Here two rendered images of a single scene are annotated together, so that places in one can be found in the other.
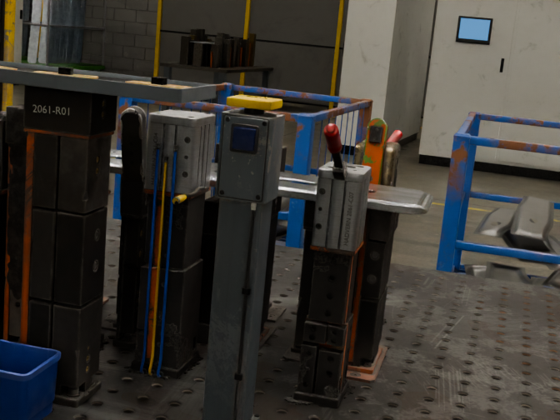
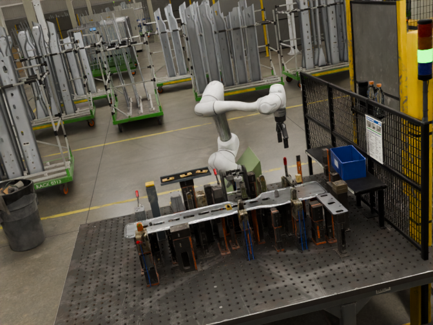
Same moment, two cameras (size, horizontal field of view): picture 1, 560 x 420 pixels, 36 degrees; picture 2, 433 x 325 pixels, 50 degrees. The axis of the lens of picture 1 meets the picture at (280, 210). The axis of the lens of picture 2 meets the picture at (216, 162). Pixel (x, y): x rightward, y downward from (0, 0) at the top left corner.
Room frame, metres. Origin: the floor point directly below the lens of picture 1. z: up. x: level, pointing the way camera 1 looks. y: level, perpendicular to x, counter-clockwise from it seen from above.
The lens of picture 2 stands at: (4.19, -0.55, 2.40)
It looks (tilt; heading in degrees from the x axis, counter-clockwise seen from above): 21 degrees down; 160
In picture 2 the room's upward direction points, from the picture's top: 10 degrees counter-clockwise
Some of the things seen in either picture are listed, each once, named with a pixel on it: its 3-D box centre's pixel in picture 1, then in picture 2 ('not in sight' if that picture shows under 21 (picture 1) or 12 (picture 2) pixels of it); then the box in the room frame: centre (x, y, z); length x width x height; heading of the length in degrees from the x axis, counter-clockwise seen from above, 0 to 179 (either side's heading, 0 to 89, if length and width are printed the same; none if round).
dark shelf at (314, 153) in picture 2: not in sight; (341, 167); (1.59, 1.37, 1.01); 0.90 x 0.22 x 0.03; 167
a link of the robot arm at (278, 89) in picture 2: not in sight; (276, 96); (1.55, 0.92, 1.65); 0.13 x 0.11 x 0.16; 129
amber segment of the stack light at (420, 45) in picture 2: not in sight; (424, 42); (2.43, 1.30, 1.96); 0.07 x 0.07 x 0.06
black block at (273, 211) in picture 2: not in sight; (277, 229); (1.80, 0.67, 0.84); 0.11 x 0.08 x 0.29; 167
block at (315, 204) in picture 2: not in sight; (316, 222); (1.88, 0.93, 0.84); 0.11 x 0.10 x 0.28; 167
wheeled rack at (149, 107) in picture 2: not in sight; (130, 77); (-5.44, 1.45, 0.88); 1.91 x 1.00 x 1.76; 166
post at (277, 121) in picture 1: (239, 275); (156, 213); (1.13, 0.05, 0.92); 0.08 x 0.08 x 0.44; 77
